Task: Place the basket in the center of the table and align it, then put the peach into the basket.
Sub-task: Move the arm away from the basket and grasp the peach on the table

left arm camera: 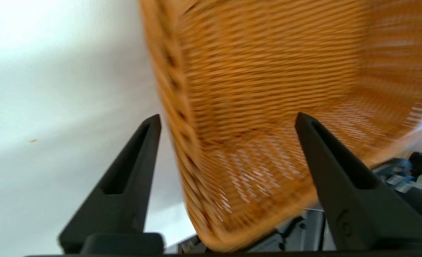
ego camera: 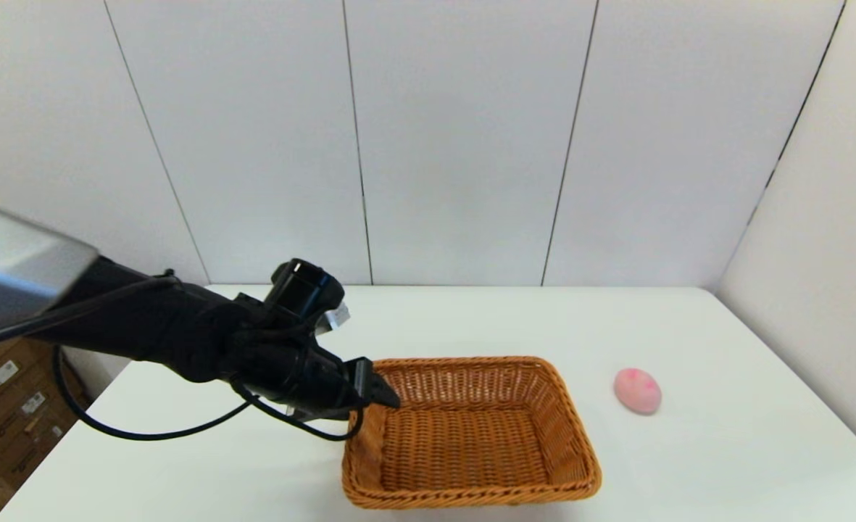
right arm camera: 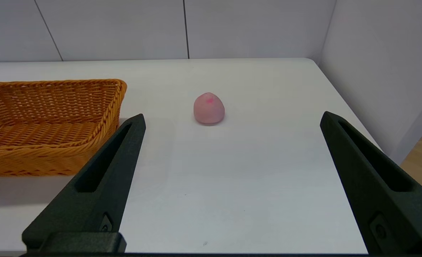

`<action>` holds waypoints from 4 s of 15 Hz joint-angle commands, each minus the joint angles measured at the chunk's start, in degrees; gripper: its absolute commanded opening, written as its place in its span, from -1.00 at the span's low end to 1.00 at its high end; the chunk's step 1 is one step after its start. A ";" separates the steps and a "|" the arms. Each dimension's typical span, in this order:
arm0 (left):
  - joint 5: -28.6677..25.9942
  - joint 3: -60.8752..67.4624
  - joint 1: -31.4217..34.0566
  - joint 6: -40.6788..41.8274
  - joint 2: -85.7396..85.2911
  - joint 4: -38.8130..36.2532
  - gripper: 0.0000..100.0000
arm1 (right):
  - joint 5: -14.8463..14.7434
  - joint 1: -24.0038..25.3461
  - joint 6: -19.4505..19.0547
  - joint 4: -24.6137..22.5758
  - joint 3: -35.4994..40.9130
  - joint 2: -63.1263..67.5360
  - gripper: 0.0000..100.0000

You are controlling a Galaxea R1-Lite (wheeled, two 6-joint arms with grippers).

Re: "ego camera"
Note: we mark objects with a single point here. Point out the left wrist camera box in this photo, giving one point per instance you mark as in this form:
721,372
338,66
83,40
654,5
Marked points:
333,317

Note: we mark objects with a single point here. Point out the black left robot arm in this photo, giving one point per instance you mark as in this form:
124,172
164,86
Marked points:
145,326

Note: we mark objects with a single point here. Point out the pink toy peach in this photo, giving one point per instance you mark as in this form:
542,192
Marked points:
638,391

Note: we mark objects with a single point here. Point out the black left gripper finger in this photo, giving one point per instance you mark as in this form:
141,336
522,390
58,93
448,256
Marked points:
384,391

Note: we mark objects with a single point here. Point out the orange woven wicker basket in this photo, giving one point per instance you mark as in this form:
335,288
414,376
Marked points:
471,449

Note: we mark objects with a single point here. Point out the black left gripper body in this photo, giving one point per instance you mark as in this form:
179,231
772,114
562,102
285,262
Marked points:
319,384

